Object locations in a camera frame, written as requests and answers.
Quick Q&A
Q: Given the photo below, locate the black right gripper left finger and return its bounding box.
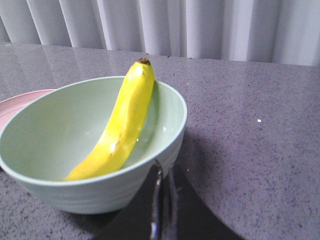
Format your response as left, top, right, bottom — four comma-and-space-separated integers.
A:
90, 158, 164, 240

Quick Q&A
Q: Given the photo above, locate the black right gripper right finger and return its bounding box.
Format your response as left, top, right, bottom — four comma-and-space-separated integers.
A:
167, 162, 247, 240

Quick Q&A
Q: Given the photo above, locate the yellow banana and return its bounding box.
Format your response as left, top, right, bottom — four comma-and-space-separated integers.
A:
65, 57, 155, 181

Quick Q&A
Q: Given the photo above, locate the green ribbed bowl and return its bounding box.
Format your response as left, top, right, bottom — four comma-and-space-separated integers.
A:
0, 76, 187, 214

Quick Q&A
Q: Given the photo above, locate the pink plate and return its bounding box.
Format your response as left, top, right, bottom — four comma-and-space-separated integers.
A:
0, 88, 57, 172

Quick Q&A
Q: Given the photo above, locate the white pleated curtain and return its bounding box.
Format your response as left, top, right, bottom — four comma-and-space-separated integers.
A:
0, 0, 320, 66

